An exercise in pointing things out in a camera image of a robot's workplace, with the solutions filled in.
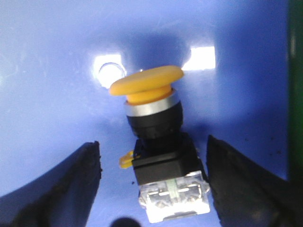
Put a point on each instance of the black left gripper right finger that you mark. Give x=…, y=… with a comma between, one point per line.
x=247, y=195

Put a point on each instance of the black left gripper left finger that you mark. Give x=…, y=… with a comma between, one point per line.
x=62, y=197

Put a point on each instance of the yellow mushroom push button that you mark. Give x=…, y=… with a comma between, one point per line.
x=170, y=175

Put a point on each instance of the blue plastic bin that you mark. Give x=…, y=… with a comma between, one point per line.
x=235, y=86

